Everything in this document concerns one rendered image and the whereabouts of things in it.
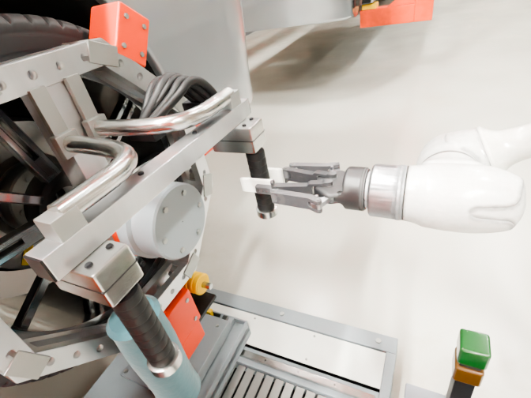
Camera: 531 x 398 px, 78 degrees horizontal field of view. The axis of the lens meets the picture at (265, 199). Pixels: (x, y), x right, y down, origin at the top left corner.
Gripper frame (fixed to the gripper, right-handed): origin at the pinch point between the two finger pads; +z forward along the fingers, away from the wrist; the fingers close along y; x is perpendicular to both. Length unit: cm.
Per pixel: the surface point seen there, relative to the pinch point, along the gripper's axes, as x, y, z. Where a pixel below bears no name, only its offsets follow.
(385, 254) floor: -83, 69, -15
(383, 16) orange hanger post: -24, 344, 28
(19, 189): 6.7, -20.7, 42.0
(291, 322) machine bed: -75, 17, 10
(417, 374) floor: -83, 17, -33
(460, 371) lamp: -22.8, -14.3, -36.8
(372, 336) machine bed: -75, 21, -18
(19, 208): 3.6, -22.6, 42.0
